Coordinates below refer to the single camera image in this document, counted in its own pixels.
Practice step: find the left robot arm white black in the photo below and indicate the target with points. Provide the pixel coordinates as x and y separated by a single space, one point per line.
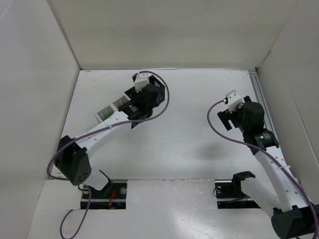
74 154

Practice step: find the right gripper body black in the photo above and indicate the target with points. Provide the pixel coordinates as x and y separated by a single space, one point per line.
225 118

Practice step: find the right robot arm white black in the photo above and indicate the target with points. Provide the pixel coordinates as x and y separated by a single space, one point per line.
291 211

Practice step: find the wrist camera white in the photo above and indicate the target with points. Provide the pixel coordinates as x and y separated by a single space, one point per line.
234 101
140 81

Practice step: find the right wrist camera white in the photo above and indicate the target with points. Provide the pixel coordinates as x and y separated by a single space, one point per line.
234 101

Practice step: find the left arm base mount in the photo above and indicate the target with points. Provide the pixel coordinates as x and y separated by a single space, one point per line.
114 200

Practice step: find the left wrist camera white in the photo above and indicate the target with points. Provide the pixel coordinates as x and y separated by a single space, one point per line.
140 81

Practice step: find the white slotted double container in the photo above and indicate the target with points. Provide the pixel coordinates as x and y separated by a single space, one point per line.
108 111

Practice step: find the black slotted double container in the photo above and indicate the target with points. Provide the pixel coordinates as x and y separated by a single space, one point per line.
132 94

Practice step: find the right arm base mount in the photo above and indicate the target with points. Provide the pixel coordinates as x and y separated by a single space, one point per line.
229 195

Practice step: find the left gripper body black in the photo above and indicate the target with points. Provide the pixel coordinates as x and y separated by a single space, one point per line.
158 86

